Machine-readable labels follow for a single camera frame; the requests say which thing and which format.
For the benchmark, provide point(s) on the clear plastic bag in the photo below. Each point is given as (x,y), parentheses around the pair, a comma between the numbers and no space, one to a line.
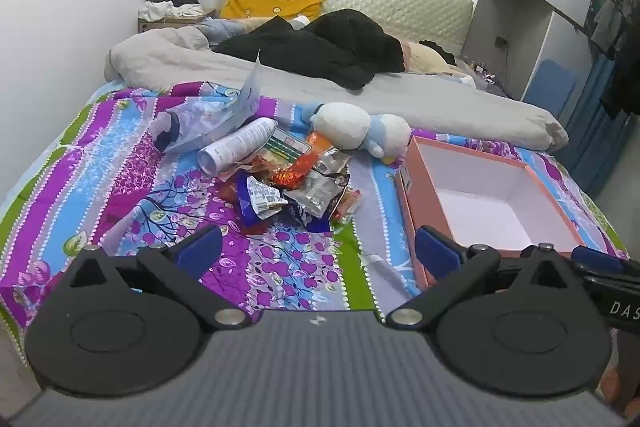
(210,122)

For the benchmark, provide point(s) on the wooden nightstand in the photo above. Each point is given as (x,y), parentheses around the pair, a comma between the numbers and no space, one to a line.
(165,25)

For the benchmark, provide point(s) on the grey hanging garment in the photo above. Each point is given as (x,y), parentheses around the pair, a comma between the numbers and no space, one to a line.
(612,12)

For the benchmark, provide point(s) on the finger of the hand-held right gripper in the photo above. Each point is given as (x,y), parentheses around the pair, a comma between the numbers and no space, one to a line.
(595,258)

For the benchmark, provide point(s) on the black wall outlet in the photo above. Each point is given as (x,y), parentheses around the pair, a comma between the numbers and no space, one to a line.
(500,42)

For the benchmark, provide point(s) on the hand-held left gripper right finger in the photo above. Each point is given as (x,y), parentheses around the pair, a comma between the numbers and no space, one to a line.
(440,252)

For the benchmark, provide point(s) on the light blue clothing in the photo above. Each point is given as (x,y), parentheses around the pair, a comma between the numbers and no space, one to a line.
(220,29)

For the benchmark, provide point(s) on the black jacket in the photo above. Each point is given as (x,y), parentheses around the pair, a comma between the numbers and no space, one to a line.
(325,42)

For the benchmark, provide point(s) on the floral printed bed sheet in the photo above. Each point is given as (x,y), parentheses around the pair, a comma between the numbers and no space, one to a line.
(125,187)

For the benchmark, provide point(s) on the white spray can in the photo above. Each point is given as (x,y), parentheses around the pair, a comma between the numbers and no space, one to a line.
(240,142)

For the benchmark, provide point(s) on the blue curtain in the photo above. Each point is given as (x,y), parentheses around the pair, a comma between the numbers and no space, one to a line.
(590,132)

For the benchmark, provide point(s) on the blue white snack wrapper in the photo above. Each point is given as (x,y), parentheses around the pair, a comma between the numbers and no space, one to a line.
(255,202)

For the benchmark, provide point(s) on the red orange foil snack packet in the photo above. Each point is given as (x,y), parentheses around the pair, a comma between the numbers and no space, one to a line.
(290,177)

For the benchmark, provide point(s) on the small white cloth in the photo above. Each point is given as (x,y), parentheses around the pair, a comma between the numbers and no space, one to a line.
(300,22)

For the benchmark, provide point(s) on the black hanging coat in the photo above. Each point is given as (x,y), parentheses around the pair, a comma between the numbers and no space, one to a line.
(627,77)

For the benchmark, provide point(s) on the grey duvet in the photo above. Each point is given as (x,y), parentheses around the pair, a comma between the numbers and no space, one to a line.
(300,82)

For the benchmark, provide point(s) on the green white snack packet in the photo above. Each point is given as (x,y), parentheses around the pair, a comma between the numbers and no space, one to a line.
(287,147)

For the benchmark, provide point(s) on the white and blue plush toy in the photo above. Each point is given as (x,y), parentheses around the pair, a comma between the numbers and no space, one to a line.
(345,124)

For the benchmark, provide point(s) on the clear silver snack packet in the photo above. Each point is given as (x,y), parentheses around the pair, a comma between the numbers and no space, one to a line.
(332,162)

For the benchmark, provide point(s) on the pink cardboard box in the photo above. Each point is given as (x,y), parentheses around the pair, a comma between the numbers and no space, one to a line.
(420,207)

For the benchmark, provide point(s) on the beige pillow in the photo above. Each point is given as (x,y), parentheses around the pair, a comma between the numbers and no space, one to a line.
(425,57)

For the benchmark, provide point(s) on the dark blue snack wrapper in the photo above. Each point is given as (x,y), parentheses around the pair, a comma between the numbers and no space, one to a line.
(307,219)

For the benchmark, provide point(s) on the yellow pillow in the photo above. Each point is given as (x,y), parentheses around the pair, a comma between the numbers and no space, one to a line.
(265,2)

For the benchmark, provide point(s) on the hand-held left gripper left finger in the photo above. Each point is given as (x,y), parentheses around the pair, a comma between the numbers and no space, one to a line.
(202,247)

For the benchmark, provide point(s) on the cream padded headboard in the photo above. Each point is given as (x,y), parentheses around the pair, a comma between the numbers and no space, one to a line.
(390,2)

